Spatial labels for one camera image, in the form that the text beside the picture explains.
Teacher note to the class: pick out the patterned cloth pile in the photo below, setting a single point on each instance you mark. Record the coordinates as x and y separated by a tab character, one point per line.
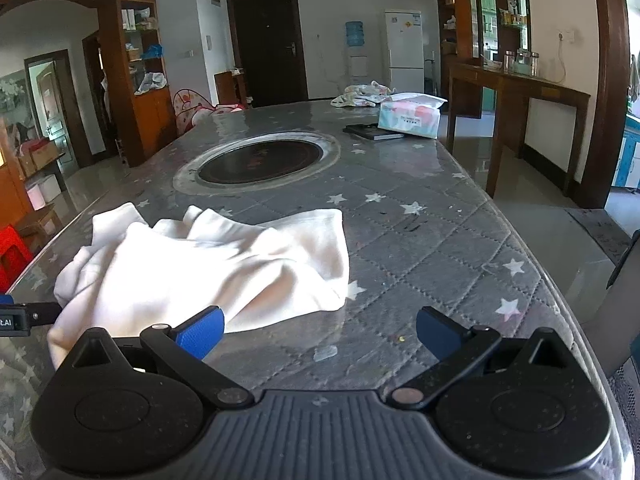
362	94

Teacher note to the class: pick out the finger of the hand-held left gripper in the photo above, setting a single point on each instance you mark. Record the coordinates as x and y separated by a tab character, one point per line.
42	314

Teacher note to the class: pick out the dark wooden door frame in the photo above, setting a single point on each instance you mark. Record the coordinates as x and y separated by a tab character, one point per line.
612	85

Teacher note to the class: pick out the white garment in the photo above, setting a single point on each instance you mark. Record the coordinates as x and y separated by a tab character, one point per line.
225	270

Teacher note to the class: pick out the orange wooden glass cabinet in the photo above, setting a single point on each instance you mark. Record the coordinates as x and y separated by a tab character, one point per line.
12	190

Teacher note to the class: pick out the white wall socket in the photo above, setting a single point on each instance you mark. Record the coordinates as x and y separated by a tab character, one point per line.
566	36

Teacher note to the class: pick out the blue cabinet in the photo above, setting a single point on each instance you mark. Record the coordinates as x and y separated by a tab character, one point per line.
629	155

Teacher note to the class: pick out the white refrigerator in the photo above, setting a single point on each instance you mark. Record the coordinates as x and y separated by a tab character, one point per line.
404	45

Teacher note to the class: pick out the small wooden cabinet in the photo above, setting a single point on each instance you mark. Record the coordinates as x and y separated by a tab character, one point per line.
227	87

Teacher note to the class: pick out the blue water bottle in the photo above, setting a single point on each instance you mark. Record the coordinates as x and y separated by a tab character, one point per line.
355	34

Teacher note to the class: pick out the red plastic stool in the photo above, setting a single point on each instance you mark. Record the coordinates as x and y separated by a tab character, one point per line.
12	255

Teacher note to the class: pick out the white teal tissue pack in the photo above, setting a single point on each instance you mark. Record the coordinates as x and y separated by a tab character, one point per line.
407	120

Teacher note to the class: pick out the low wooden stool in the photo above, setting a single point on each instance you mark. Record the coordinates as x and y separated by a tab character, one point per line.
37	220

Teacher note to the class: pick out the white plastic bag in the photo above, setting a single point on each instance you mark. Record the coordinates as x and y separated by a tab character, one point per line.
150	83

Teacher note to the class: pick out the dark wooden side table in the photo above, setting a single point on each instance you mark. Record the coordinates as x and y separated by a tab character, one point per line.
525	85

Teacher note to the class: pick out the wall painting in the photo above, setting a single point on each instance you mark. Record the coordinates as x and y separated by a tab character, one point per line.
12	110

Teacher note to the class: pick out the white water dispenser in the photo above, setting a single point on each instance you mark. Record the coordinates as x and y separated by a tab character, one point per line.
356	65

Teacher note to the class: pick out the pink patterned baby seat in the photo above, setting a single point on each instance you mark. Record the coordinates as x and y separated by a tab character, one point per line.
187	107

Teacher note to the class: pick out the glass jar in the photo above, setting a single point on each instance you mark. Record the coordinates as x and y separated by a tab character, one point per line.
523	62
510	61

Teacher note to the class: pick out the wooden shelf cabinet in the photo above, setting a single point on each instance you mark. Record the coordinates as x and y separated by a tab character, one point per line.
150	120

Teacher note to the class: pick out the round black inset cooktop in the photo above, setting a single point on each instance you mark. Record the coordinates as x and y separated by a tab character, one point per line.
260	162

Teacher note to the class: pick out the pale pink box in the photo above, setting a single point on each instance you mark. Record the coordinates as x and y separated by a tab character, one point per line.
42	192

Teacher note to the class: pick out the grey floor rug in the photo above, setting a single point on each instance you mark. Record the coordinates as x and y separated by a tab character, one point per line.
600	232

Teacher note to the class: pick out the cardboard box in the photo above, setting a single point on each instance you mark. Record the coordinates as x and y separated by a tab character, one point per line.
42	155

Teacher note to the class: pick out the blue plastic bag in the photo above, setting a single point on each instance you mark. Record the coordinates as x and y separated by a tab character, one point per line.
152	52

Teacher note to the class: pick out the dark wooden door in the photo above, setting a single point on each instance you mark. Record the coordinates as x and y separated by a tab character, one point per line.
267	45

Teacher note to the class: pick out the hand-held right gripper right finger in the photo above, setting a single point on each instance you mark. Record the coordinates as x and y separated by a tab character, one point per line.
440	332

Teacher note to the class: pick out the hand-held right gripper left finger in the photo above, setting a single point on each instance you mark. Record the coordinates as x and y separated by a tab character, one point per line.
200	332

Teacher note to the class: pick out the dark wooden display cabinet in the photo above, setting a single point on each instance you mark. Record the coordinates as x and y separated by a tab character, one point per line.
462	25

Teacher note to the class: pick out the flat black book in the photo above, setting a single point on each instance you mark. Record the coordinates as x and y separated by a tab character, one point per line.
370	131

